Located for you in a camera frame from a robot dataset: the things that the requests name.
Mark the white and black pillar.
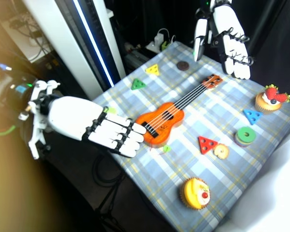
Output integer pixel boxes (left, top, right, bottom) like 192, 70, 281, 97
21, 0, 127, 100

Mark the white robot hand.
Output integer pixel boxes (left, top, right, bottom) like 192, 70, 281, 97
193, 0, 255, 80
46, 96, 147, 158

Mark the tan round toy biscuit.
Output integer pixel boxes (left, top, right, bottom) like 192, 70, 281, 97
213, 143, 230, 160

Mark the strawberry topped toy cupcake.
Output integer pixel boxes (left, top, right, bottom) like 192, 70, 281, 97
254, 84, 290, 114

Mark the black floor cable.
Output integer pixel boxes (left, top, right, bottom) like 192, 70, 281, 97
91, 154, 126, 188

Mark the white power adapter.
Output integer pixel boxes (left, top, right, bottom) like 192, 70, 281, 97
146, 28, 176, 52

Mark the blue triangle block with holes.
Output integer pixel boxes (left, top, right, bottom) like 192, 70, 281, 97
243, 108, 263, 126

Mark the yellow lemon toy cupcake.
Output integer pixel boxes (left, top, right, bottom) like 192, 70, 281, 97
179, 177, 211, 210

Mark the green triangle block with holes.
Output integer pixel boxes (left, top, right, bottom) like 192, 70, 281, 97
131, 78, 147, 91

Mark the orange toy ukulele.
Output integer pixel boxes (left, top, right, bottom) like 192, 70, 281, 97
135, 73, 223, 148

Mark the red triangle block with holes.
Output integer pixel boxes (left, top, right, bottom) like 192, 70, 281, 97
198, 136, 218, 155

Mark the stack of coloured rings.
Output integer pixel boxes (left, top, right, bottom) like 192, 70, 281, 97
234, 126, 257, 147

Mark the blue checkered table cloth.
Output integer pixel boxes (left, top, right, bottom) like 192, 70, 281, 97
91, 41, 290, 232

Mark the dark brown toy cookie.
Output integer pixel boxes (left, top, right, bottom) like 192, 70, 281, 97
176, 61, 190, 71

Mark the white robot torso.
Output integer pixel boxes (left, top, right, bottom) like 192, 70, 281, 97
215, 131, 290, 232

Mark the yellow triangle block with holes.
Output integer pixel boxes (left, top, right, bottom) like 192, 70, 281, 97
145, 64, 160, 76

